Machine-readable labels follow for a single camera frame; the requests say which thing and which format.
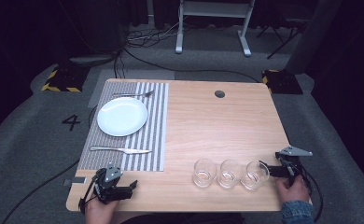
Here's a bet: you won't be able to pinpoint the tangle of floor cables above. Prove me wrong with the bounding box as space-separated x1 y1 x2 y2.
125 18 186 49

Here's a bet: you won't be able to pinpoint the grey tag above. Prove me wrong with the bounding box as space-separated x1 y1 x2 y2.
63 175 88 188

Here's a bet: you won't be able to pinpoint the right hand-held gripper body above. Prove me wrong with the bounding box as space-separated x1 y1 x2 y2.
274 145 314 188

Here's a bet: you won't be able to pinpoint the silver table knife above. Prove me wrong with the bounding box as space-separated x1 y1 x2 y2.
90 146 153 155

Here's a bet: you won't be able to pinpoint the left hand-held gripper black cable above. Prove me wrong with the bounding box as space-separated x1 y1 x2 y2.
77 175 99 215

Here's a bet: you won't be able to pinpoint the grey curtain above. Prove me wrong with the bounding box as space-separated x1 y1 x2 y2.
284 0 343 76

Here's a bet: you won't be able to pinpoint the long black floor cable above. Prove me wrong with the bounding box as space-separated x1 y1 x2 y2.
123 46 261 84

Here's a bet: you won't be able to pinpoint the person's left hand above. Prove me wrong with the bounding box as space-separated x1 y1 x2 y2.
84 195 120 224

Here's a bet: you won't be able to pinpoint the black yellow striped floor plate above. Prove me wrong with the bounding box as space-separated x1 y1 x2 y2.
261 68 304 95
41 64 91 93

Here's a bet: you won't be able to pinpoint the hand-held gripper black cable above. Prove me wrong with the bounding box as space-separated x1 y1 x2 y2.
296 164 325 224
77 175 99 215

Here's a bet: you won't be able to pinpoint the person's right hand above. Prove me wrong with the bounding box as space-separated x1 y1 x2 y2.
275 175 311 206

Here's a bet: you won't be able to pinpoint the black folding stand legs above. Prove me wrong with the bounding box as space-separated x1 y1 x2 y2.
256 12 310 60

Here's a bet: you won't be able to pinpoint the clear drinking glass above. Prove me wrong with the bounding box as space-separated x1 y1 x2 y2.
192 158 218 189
217 159 244 189
240 160 271 191

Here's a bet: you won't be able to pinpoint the white round plate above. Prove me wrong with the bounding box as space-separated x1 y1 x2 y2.
96 96 148 137

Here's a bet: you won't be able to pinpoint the silver fork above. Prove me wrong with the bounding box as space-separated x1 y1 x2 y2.
112 90 156 98

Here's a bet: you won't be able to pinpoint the white metal desk frame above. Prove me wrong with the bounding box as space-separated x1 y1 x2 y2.
175 0 257 58

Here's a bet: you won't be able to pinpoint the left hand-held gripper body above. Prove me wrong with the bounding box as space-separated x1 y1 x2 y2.
82 162 134 205

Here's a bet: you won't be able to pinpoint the grey striped placemat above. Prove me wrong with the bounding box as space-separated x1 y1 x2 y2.
77 81 170 173

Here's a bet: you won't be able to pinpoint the right hand-held gripper black cable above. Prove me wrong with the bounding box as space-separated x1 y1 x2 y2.
296 164 325 224

